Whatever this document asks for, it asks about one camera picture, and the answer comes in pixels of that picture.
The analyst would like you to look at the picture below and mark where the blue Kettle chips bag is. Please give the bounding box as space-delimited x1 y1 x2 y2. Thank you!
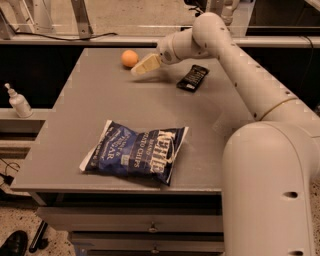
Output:
79 120 188 185

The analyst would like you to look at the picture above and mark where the black cable on ledge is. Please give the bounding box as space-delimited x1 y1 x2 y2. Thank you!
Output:
6 23 118 42

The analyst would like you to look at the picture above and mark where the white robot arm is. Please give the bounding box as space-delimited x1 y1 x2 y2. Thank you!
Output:
132 13 320 256

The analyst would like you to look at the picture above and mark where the lower drawer knob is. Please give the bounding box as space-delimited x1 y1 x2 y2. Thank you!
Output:
150 246 160 254

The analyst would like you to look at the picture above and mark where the metal frame post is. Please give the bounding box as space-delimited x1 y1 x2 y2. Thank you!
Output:
205 0 224 15

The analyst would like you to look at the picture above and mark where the black bar on floor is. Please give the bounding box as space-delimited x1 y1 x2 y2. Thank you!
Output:
29 221 48 253

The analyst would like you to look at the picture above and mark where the white pump bottle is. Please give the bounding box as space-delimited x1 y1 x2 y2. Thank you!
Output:
5 83 33 118

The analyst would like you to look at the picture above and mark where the drawer knob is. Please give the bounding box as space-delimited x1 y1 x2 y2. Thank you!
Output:
148 222 158 233
150 246 160 254

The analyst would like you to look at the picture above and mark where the black candy bar wrapper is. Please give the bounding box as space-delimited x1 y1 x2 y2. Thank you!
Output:
176 65 209 92

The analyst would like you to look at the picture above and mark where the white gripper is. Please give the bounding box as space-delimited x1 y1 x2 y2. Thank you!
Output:
131 29 207 76

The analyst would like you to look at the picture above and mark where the metal frame leg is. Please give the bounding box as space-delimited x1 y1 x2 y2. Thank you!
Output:
71 0 93 40

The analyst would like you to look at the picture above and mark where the black shoe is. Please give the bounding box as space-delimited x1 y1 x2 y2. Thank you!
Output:
0 230 28 256

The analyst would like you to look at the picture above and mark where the grey drawer cabinet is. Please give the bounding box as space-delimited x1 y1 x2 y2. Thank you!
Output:
12 48 252 256

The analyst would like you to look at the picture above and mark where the orange fruit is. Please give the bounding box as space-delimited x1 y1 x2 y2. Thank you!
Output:
121 50 139 68

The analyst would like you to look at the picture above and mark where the upper drawer knob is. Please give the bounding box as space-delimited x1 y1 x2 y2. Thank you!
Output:
148 222 158 233

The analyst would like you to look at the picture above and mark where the black floor cable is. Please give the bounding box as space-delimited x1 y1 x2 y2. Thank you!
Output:
0 157 21 188

